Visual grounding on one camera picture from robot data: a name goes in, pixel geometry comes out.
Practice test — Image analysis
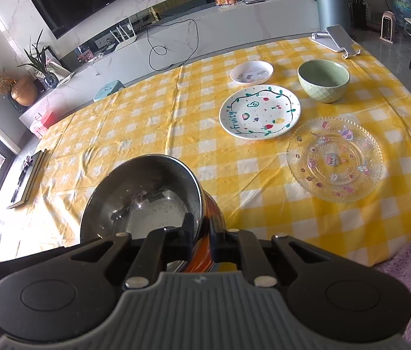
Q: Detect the white fruit-pattern plate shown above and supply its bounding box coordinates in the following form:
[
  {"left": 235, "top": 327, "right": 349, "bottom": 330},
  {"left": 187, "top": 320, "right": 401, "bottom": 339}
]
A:
[{"left": 219, "top": 85, "right": 301, "bottom": 140}]

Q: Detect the white television cabinet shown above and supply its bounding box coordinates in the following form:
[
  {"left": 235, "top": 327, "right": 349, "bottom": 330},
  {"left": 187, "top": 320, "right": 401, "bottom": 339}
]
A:
[{"left": 18, "top": 0, "right": 319, "bottom": 139}]

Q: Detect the grey cylindrical trash bin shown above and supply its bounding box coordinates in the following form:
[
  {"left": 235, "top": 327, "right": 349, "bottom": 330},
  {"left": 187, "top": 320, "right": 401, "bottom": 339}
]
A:
[{"left": 315, "top": 0, "right": 352, "bottom": 32}]

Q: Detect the dried flower bunch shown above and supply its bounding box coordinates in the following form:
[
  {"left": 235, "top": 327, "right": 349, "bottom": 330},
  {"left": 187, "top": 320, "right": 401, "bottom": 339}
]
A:
[{"left": 0, "top": 69, "right": 17, "bottom": 95}]

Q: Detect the green ceramic bowl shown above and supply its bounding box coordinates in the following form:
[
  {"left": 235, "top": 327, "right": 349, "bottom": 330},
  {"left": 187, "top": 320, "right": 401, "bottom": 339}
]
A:
[{"left": 298, "top": 59, "right": 350, "bottom": 103}]

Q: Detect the black cable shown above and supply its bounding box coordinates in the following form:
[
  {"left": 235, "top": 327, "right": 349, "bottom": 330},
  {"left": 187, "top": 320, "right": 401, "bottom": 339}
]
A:
[{"left": 146, "top": 19, "right": 199, "bottom": 71}]

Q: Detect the pink space heater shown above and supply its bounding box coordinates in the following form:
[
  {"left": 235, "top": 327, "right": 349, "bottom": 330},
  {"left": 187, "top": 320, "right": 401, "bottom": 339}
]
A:
[{"left": 379, "top": 11, "right": 396, "bottom": 41}]

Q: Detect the wooden frame on floor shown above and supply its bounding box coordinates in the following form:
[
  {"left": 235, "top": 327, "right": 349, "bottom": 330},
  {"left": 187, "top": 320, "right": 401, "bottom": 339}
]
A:
[{"left": 7, "top": 149, "right": 50, "bottom": 209}]

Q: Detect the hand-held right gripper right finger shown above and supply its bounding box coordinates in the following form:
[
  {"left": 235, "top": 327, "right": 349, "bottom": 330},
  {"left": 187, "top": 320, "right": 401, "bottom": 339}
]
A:
[{"left": 209, "top": 216, "right": 333, "bottom": 288}]

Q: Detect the white router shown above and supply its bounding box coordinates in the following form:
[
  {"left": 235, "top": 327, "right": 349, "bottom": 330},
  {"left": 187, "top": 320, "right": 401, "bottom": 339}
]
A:
[{"left": 110, "top": 24, "right": 138, "bottom": 46}]

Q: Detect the orange round vase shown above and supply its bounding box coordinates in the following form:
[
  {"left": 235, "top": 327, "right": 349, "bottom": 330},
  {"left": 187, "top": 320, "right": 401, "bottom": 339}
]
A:
[{"left": 10, "top": 76, "right": 38, "bottom": 107}]

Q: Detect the tall potted plant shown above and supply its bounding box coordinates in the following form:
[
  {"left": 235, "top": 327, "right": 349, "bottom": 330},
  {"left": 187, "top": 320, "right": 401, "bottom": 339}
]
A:
[{"left": 333, "top": 0, "right": 384, "bottom": 30}]

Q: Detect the clear glass patterned plate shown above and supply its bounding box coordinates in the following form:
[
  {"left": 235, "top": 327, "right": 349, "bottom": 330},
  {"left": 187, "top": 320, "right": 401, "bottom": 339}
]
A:
[{"left": 286, "top": 117, "right": 384, "bottom": 202}]

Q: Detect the red box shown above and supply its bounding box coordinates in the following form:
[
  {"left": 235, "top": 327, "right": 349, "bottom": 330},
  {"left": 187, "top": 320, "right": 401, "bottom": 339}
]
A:
[{"left": 31, "top": 111, "right": 58, "bottom": 138}]

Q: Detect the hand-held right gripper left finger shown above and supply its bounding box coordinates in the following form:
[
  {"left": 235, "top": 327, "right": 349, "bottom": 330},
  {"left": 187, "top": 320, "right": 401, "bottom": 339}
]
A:
[{"left": 69, "top": 213, "right": 196, "bottom": 288}]

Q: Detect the teal small stool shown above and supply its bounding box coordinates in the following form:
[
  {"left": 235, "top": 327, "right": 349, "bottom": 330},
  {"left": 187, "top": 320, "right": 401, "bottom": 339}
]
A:
[{"left": 92, "top": 79, "right": 125, "bottom": 103}]

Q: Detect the steel bowl with orange outside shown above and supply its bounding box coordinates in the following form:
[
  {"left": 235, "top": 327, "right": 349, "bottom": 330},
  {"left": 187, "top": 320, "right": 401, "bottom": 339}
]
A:
[{"left": 80, "top": 154, "right": 226, "bottom": 274}]

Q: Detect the small white printed plate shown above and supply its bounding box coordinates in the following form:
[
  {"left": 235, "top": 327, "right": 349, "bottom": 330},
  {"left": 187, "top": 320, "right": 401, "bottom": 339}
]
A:
[{"left": 230, "top": 60, "right": 274, "bottom": 84}]

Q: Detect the yellow checkered tablecloth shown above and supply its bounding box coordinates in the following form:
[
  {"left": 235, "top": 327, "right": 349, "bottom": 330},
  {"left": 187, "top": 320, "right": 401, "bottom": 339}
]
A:
[{"left": 14, "top": 34, "right": 411, "bottom": 267}]

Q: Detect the grey phone stand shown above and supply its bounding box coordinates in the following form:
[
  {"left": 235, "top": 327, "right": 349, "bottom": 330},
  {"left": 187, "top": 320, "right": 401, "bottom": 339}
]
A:
[{"left": 311, "top": 25, "right": 362, "bottom": 60}]

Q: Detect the green plant in glass vase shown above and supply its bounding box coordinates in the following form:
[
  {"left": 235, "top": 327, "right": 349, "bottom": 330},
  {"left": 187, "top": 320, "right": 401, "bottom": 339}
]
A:
[{"left": 18, "top": 29, "right": 58, "bottom": 88}]

